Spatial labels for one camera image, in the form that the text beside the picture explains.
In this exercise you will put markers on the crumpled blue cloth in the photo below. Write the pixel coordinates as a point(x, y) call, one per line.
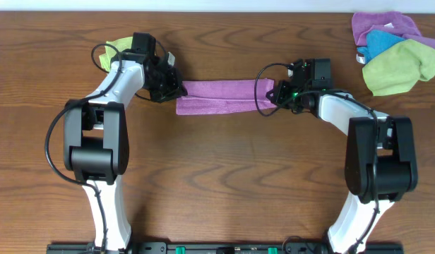
point(377, 42)

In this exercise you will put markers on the folded light green cloth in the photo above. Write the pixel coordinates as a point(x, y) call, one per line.
point(120, 44)

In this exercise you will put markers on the pink microfiber cloth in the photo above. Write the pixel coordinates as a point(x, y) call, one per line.
point(224, 97)

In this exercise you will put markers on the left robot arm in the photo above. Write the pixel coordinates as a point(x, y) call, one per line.
point(96, 140)

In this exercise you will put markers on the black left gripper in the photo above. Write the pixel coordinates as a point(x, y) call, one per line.
point(171, 88)

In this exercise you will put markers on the crumpled green cloth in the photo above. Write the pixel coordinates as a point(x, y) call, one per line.
point(399, 68)

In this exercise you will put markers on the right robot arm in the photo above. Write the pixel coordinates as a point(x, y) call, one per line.
point(380, 160)

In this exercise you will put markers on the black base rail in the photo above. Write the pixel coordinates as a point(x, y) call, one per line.
point(165, 248)

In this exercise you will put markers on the crumpled purple cloth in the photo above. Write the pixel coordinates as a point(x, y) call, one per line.
point(392, 22)

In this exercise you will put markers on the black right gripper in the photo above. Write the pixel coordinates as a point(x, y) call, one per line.
point(280, 94)

